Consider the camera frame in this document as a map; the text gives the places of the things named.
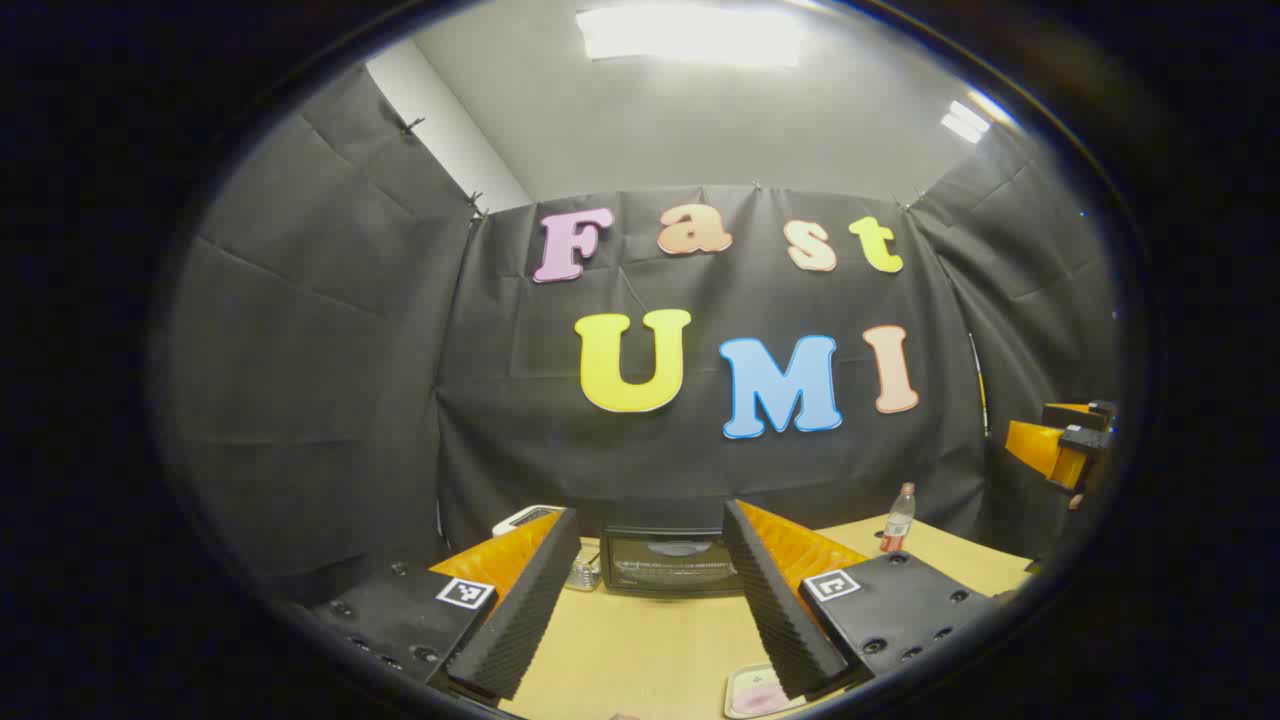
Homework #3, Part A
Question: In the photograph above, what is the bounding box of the clear bottle with red label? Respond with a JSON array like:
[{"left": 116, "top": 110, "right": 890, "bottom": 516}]
[{"left": 880, "top": 483, "right": 917, "bottom": 554}]

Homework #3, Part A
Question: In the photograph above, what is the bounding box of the large ceiling light panel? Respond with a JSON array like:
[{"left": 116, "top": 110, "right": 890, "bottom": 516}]
[{"left": 575, "top": 3, "right": 803, "bottom": 68}]

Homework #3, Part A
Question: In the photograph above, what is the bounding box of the small ceiling light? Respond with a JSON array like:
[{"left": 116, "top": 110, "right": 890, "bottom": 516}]
[{"left": 940, "top": 98, "right": 993, "bottom": 143}]

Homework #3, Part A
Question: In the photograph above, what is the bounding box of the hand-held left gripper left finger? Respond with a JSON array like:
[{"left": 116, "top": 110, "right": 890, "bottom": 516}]
[{"left": 300, "top": 507, "right": 583, "bottom": 701}]

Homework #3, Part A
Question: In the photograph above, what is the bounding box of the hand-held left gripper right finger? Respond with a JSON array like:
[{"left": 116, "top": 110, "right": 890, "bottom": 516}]
[{"left": 722, "top": 498, "right": 1001, "bottom": 701}]

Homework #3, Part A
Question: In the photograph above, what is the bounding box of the cream plate with red food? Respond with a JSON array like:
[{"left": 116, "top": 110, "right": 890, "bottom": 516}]
[{"left": 724, "top": 662, "right": 813, "bottom": 719}]

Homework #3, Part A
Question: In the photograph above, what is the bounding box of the white toaster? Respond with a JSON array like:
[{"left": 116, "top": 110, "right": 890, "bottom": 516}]
[{"left": 492, "top": 505, "right": 561, "bottom": 538}]

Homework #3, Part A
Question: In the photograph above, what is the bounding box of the black electric oven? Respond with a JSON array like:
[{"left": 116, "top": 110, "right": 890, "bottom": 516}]
[{"left": 600, "top": 527, "right": 746, "bottom": 599}]

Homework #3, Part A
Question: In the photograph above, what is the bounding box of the black backdrop cloth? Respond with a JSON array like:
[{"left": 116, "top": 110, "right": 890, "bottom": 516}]
[{"left": 160, "top": 65, "right": 1119, "bottom": 601}]

